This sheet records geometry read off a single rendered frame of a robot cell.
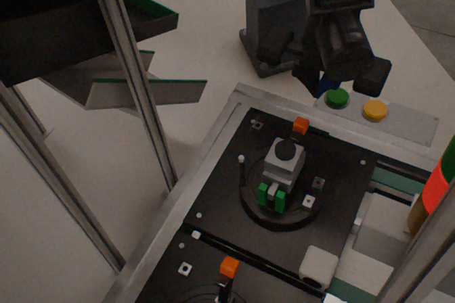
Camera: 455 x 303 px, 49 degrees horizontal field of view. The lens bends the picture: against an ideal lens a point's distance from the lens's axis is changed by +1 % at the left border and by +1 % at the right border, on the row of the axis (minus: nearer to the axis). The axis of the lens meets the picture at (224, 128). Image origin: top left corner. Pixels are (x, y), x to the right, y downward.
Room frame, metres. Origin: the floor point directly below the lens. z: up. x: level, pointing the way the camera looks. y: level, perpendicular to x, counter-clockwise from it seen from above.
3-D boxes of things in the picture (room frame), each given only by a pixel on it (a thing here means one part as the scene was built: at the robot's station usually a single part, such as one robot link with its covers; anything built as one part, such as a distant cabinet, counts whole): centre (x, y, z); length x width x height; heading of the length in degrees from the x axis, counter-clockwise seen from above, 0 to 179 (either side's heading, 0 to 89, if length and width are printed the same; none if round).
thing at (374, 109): (0.50, -0.27, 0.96); 0.04 x 0.04 x 0.02
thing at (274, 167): (0.35, -0.08, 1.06); 0.08 x 0.04 x 0.07; 147
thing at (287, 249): (0.36, -0.08, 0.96); 0.24 x 0.24 x 0.02; 57
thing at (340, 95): (0.54, -0.21, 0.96); 0.04 x 0.04 x 0.02
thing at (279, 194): (0.32, -0.07, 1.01); 0.01 x 0.01 x 0.05; 57
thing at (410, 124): (0.50, -0.27, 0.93); 0.21 x 0.07 x 0.06; 57
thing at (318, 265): (0.23, -0.11, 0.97); 0.05 x 0.05 x 0.04; 57
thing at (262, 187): (0.33, -0.05, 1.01); 0.01 x 0.01 x 0.05; 57
